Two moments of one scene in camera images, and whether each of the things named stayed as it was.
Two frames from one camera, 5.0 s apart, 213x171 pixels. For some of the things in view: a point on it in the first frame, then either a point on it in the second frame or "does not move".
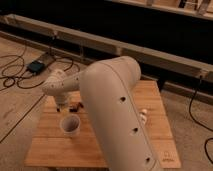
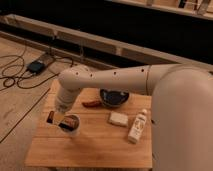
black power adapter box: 36,66 does not move
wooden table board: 65,138 does not move
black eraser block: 73,110 → 69,122
